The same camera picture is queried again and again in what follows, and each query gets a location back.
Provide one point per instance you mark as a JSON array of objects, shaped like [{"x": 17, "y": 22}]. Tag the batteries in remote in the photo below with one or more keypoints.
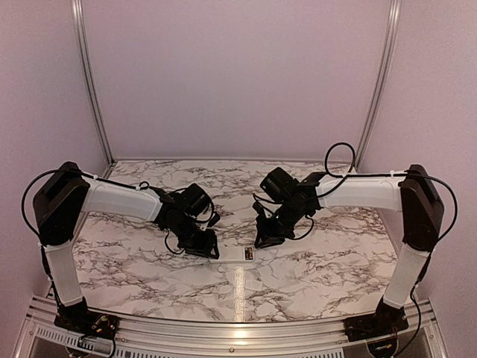
[{"x": 248, "y": 254}]

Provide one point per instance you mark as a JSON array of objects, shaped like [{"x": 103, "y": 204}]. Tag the front aluminium rail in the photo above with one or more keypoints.
[{"x": 417, "y": 336}]

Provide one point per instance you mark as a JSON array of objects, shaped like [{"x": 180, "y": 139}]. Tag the white remote control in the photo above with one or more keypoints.
[{"x": 231, "y": 255}]

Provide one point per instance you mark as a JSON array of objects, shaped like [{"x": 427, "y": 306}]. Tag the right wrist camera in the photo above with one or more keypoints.
[{"x": 261, "y": 210}]

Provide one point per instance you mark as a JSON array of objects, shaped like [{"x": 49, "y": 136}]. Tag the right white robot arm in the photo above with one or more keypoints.
[{"x": 410, "y": 192}]

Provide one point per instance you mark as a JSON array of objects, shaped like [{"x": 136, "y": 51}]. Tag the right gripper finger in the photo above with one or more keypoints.
[
  {"x": 266, "y": 242},
  {"x": 260, "y": 233}
]

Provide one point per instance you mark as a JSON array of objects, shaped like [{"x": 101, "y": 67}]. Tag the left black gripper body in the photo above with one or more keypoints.
[{"x": 190, "y": 238}]

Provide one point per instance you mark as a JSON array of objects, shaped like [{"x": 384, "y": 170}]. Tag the left aluminium frame post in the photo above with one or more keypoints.
[{"x": 86, "y": 65}]

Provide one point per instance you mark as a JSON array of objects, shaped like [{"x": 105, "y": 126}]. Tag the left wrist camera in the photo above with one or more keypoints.
[{"x": 212, "y": 221}]

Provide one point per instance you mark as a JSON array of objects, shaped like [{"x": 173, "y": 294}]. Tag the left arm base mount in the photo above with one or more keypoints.
[{"x": 89, "y": 323}]

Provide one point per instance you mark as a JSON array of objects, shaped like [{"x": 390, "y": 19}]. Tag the white battery cover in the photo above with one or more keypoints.
[{"x": 253, "y": 285}]

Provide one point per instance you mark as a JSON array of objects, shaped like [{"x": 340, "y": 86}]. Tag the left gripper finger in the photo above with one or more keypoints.
[
  {"x": 200, "y": 252},
  {"x": 212, "y": 246}
]

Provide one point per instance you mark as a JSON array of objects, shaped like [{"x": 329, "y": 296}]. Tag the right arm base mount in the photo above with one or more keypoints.
[{"x": 374, "y": 325}]

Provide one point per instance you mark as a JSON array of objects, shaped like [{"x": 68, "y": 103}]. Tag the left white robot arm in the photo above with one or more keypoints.
[{"x": 188, "y": 213}]

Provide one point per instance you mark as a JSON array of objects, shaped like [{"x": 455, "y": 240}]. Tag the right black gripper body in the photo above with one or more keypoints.
[{"x": 281, "y": 225}]

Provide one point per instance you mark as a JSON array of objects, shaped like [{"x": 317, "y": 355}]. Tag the aluminium frame post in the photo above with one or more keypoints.
[
  {"x": 86, "y": 65},
  {"x": 385, "y": 63}
]

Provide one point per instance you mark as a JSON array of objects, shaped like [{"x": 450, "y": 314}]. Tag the right aluminium frame post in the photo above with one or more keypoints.
[{"x": 385, "y": 63}]

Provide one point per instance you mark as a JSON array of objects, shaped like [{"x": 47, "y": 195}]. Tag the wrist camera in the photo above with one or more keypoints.
[
  {"x": 212, "y": 221},
  {"x": 261, "y": 210}
]

